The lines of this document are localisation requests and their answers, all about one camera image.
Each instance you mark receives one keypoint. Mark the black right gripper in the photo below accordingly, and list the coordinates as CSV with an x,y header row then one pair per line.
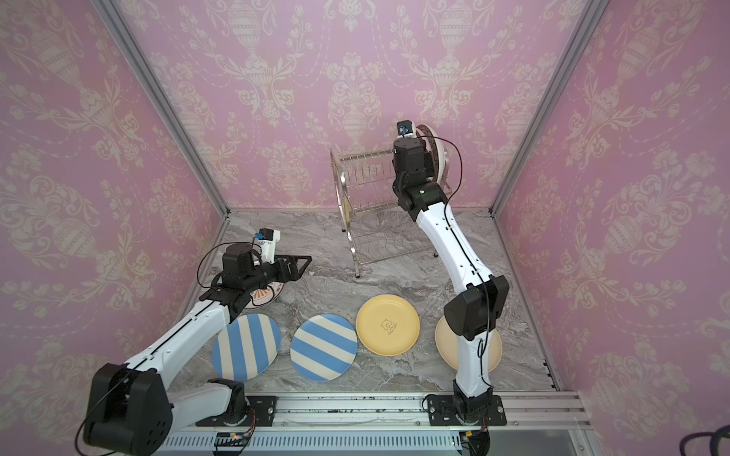
x,y
408,149

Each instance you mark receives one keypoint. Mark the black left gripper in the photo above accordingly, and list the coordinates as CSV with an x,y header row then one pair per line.
x,y
294,275

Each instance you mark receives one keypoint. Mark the orange sunburst patterned plate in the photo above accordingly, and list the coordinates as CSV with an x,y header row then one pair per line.
x,y
435,148

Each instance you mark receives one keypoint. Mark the red rimmed white plate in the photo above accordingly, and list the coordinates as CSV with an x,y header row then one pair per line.
x,y
263,297

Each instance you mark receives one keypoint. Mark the silver metal dish rack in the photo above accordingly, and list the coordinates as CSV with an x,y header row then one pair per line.
x,y
377,229

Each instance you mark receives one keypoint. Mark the yellow plate with bear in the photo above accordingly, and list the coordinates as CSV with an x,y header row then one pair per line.
x,y
387,325

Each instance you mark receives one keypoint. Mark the beige plain plate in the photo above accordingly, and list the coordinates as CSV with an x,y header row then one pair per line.
x,y
446,343

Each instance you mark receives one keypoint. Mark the white floral plate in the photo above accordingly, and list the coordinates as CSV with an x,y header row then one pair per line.
x,y
445,184

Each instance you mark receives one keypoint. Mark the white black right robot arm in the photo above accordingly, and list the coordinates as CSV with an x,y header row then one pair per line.
x,y
480,296

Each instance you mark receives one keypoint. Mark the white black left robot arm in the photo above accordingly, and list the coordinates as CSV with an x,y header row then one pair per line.
x,y
131,410

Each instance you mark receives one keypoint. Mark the blue striped plate centre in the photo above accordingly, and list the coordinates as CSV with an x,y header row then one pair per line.
x,y
324,348

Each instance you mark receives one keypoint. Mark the blue striped plate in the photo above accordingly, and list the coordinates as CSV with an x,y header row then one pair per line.
x,y
246,348
324,348

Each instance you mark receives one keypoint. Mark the blue striped plate left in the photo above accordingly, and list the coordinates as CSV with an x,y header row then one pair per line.
x,y
246,348

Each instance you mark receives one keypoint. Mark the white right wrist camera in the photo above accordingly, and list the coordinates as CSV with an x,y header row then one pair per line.
x,y
405,129

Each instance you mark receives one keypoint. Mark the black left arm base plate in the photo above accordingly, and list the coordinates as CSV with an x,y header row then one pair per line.
x,y
259,413

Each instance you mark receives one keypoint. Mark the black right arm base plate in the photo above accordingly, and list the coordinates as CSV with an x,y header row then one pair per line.
x,y
442,413

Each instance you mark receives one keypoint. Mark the aluminium corner post right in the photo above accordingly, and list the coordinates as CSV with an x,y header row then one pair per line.
x,y
585,26

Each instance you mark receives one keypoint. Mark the aluminium corner post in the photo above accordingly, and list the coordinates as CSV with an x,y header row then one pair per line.
x,y
585,26
140,65

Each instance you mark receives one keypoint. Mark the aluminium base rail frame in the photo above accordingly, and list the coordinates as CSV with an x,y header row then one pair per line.
x,y
544,421

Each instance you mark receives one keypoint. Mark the aluminium corner post left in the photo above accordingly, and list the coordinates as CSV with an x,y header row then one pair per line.
x,y
140,65

